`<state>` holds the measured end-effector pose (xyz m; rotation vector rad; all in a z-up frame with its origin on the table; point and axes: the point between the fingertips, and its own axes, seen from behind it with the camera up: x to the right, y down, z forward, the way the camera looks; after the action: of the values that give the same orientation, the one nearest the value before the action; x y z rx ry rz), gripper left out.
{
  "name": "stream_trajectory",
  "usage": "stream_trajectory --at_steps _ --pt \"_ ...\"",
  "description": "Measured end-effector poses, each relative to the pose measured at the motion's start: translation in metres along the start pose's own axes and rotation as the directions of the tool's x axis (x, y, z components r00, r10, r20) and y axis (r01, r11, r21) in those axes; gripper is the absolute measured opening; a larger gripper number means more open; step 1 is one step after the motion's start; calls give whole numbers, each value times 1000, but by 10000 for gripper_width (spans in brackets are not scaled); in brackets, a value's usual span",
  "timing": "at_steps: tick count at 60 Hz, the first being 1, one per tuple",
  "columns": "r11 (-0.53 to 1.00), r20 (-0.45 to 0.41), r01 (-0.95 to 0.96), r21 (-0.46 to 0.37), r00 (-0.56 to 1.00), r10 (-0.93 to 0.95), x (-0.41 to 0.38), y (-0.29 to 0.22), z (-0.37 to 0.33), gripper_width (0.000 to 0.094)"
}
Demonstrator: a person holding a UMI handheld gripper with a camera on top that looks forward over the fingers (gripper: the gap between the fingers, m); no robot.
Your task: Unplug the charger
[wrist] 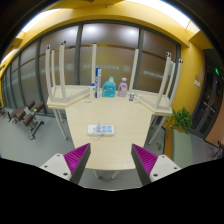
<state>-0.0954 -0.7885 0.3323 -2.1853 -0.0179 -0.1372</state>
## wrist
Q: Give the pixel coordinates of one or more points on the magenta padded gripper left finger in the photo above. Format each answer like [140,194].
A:
[69,166]

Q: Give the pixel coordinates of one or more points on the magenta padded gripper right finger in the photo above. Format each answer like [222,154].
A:
[151,167]

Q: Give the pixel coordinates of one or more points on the white charger plug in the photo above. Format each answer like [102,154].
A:
[98,127]

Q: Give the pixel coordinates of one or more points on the grey green planter box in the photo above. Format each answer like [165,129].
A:
[181,152]

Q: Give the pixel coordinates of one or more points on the white power strip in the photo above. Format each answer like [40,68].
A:
[104,130]

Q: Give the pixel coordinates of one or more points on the light wood main table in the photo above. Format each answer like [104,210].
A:
[131,121]

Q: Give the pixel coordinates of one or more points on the green potted plant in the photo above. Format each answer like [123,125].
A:
[180,120]

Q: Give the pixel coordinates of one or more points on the upturned white table right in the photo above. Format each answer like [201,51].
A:
[159,103]

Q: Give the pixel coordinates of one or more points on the upturned white table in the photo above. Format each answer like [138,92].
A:
[61,95]
[159,103]

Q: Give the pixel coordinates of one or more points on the upturned white table left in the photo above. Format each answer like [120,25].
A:
[61,95]

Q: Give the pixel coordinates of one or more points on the small blue white container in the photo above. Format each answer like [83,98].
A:
[131,97]

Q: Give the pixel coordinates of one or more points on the brown exercise bench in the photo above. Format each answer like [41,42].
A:
[27,114]

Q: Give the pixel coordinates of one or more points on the pink detergent bottle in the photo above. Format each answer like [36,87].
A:
[122,89]

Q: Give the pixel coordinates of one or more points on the small white bottle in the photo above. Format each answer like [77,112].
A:
[92,91]

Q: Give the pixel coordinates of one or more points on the teal detergent bottle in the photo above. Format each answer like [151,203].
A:
[109,88]

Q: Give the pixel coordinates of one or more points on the blue white tall box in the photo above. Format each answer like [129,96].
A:
[98,82]

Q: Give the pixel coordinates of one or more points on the dark exit door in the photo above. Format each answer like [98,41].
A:
[209,104]

